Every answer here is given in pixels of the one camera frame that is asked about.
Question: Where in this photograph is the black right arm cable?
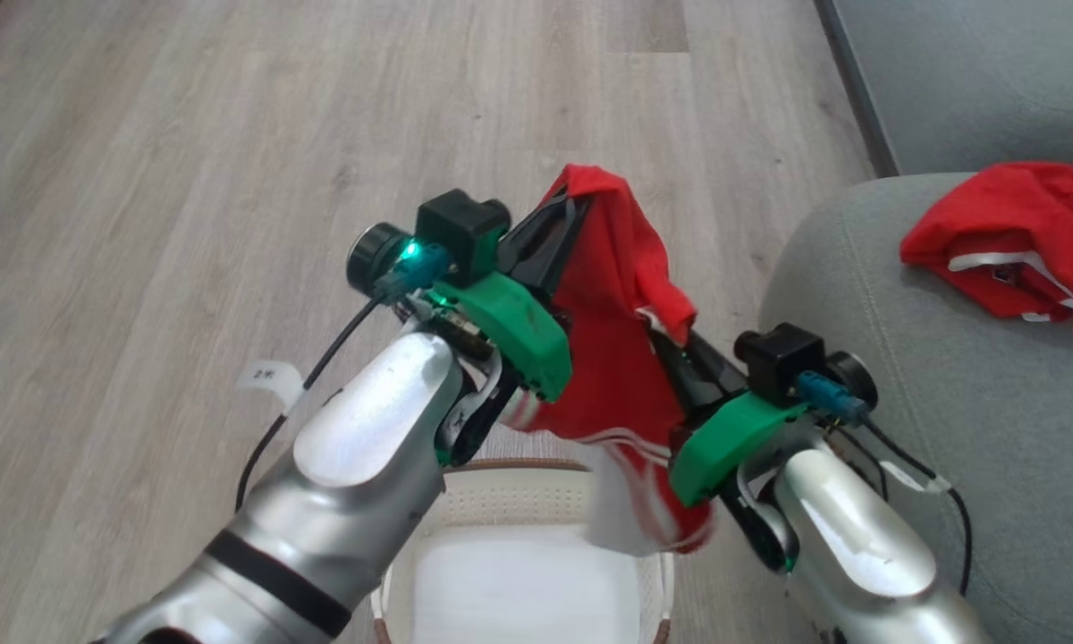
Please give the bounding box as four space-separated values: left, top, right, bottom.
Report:
836 419 975 598

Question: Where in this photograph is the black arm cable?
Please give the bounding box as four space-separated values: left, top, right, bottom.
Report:
234 295 385 513
836 419 975 598

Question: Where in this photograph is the red garment with white stripes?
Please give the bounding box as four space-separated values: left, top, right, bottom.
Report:
501 164 718 558

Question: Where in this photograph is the blue left cable connector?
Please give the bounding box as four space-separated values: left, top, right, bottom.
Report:
375 243 453 301

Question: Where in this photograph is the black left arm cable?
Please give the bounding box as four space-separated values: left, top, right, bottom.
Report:
234 295 385 513

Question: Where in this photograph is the white cable label tag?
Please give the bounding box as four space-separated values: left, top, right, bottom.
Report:
236 360 308 415
876 458 952 496

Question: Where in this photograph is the white and brown laundry basket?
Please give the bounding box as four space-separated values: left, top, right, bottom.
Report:
370 460 677 644

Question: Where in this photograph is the blue right cable connector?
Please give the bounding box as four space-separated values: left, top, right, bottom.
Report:
795 370 870 427

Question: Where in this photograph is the grey fabric sofa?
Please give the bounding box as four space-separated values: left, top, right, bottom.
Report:
758 168 1073 644

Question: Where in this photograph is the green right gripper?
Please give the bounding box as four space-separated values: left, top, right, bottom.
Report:
647 324 811 508

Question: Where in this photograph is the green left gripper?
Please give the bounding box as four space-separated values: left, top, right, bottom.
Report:
452 190 591 403

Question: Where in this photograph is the blue cable connector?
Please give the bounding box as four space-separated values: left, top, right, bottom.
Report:
795 370 870 427
375 243 453 301

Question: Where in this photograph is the red garment with white trim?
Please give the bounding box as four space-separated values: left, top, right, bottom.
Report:
900 161 1073 323

